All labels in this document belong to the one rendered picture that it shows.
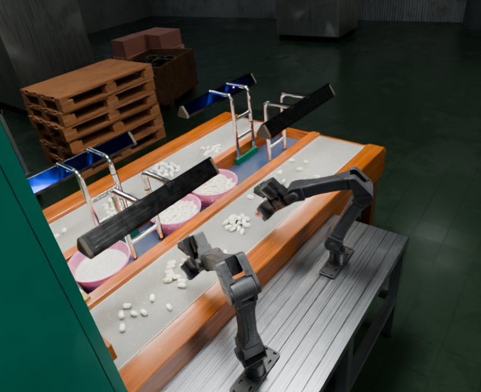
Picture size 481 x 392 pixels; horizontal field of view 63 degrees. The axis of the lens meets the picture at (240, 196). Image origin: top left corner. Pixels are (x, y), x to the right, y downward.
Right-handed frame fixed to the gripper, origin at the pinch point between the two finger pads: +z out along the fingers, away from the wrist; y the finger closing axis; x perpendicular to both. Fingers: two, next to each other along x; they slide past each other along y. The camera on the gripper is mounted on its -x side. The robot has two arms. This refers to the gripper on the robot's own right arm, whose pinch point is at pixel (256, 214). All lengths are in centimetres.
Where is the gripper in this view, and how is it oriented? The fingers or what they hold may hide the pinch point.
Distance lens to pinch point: 170.0
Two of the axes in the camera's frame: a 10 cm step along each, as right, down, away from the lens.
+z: -5.4, 3.4, 7.7
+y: -6.0, 4.9, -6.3
